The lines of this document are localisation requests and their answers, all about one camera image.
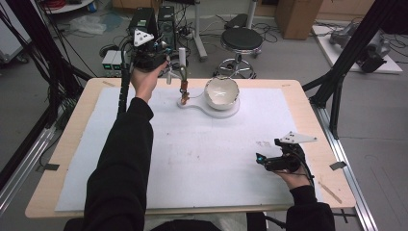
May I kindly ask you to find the clear plastic sheet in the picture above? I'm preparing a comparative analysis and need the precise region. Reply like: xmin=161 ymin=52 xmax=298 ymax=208
xmin=67 ymin=14 xmax=108 ymax=36

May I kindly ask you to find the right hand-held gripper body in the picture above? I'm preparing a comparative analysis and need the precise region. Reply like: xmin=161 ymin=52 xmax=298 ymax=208
xmin=264 ymin=130 xmax=319 ymax=173

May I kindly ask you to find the person's right hand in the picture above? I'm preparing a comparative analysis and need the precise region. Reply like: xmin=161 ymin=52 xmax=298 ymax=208
xmin=273 ymin=163 xmax=313 ymax=191

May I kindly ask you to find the light wooden table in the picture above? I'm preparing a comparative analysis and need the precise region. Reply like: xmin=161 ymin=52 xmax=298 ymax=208
xmin=24 ymin=77 xmax=357 ymax=219

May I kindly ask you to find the person's left hand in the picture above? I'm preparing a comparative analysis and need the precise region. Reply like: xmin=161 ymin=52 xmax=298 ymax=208
xmin=129 ymin=61 xmax=168 ymax=104

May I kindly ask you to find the person's lap clothing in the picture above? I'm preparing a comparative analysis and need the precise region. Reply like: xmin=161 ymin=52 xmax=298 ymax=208
xmin=142 ymin=213 xmax=248 ymax=231

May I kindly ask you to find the black frame strut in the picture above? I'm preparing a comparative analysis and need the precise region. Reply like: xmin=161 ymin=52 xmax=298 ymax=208
xmin=0 ymin=0 xmax=94 ymax=129
xmin=302 ymin=0 xmax=403 ymax=140

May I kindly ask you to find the white post stand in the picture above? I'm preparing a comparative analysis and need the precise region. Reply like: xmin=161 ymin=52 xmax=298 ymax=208
xmin=166 ymin=46 xmax=242 ymax=120

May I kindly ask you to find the black round stool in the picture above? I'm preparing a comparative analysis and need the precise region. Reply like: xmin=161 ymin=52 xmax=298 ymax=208
xmin=214 ymin=26 xmax=265 ymax=80

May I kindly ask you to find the black tape cross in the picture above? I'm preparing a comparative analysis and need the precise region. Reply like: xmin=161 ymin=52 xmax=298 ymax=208
xmin=333 ymin=208 xmax=358 ymax=224

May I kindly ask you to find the tan tape strip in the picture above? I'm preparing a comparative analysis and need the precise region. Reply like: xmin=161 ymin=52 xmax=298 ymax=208
xmin=318 ymin=181 xmax=344 ymax=205

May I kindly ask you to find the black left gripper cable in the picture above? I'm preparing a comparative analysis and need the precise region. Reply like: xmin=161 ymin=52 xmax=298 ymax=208
xmin=116 ymin=38 xmax=135 ymax=118

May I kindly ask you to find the white chipped bowl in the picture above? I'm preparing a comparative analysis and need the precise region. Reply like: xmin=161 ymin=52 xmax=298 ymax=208
xmin=204 ymin=76 xmax=241 ymax=112

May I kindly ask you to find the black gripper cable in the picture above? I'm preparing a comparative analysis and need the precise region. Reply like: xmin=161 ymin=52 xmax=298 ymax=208
xmin=290 ymin=149 xmax=316 ymax=188
xmin=116 ymin=38 xmax=135 ymax=118

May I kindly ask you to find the white bench power supply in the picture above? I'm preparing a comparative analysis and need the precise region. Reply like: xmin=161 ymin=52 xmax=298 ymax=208
xmin=112 ymin=50 xmax=126 ymax=78
xmin=101 ymin=49 xmax=118 ymax=78

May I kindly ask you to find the grey robot device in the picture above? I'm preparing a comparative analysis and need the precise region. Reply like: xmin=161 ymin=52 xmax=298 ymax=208
xmin=328 ymin=21 xmax=392 ymax=74

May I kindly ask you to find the black wide computer tower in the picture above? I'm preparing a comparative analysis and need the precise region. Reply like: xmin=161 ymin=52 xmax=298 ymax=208
xmin=127 ymin=7 xmax=159 ymax=39

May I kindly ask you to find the black narrow computer tower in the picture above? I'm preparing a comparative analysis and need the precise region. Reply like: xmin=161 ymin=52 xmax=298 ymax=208
xmin=157 ymin=5 xmax=178 ymax=54

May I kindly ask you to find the brown cardboard box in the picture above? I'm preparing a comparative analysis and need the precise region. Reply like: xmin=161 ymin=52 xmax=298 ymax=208
xmin=274 ymin=0 xmax=324 ymax=41

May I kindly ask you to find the black tape piece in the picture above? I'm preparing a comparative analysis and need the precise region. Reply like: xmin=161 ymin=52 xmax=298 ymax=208
xmin=35 ymin=163 xmax=61 ymax=172
xmin=328 ymin=161 xmax=348 ymax=171

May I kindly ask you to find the white foam mat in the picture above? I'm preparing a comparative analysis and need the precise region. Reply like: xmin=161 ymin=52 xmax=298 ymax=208
xmin=54 ymin=86 xmax=323 ymax=213

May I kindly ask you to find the white metal table leg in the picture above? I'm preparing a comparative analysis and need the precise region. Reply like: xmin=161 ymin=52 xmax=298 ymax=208
xmin=191 ymin=0 xmax=210 ymax=63

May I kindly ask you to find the aluminium rail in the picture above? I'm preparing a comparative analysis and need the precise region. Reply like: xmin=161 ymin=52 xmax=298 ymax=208
xmin=311 ymin=103 xmax=380 ymax=231
xmin=0 ymin=126 xmax=58 ymax=215

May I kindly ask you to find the silver keychain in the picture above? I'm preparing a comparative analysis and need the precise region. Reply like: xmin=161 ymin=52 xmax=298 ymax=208
xmin=165 ymin=62 xmax=174 ymax=86

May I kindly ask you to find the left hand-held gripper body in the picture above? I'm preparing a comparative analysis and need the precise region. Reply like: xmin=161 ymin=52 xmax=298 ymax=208
xmin=129 ymin=28 xmax=170 ymax=72

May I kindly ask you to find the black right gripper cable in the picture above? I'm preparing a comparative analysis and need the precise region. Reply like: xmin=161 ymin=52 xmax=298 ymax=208
xmin=290 ymin=149 xmax=316 ymax=188

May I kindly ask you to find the white floor board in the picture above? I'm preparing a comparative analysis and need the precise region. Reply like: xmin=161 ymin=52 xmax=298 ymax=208
xmin=311 ymin=23 xmax=404 ymax=75

